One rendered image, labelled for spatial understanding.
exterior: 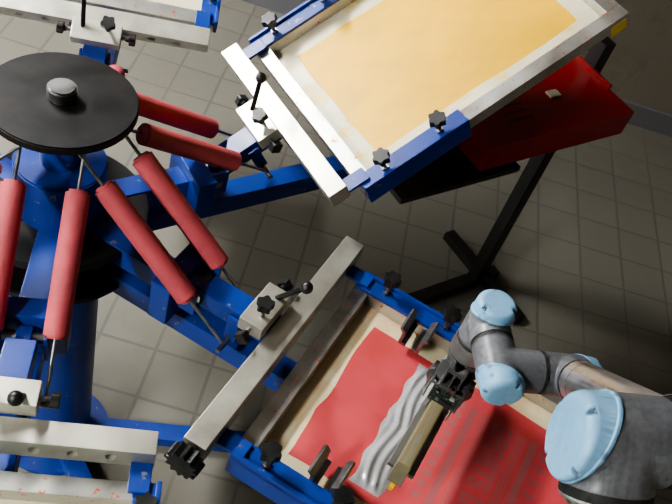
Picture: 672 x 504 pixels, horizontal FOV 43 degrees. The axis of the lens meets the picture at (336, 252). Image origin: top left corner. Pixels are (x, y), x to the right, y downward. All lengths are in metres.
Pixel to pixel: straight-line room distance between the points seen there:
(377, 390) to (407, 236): 1.81
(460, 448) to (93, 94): 1.08
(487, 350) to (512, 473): 0.52
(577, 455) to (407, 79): 1.37
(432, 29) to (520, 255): 1.71
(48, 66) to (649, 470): 1.41
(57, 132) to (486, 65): 1.08
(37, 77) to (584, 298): 2.60
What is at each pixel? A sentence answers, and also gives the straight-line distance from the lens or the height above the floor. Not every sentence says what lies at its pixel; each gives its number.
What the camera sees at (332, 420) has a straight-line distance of 1.86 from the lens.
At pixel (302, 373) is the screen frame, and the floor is 0.99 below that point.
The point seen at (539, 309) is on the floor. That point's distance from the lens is 3.68.
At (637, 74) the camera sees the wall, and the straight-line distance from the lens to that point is 4.86.
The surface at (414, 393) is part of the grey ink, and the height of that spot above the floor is 0.96.
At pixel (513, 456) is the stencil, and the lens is 1.97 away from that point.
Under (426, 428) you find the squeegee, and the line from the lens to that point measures 1.69.
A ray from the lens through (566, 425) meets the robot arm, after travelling 1.13.
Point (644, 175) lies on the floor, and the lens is 4.70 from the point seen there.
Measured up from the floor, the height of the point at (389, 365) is 0.96.
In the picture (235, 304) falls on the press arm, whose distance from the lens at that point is 1.88.
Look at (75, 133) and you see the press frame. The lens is 1.78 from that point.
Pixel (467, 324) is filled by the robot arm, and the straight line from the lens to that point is 1.54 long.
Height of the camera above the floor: 2.49
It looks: 45 degrees down
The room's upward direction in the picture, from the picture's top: 20 degrees clockwise
